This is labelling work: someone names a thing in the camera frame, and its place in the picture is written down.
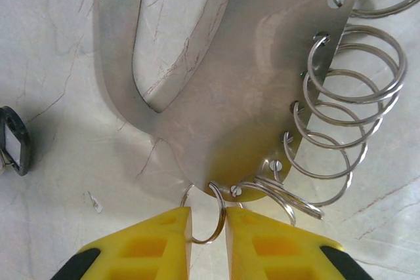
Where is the black plastic key tag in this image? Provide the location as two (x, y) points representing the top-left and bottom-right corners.
(0, 106), (33, 178)

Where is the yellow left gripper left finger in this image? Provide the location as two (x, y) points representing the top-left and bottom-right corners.
(54, 207), (193, 280)

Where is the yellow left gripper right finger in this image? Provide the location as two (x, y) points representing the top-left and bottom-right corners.
(224, 207), (375, 280)

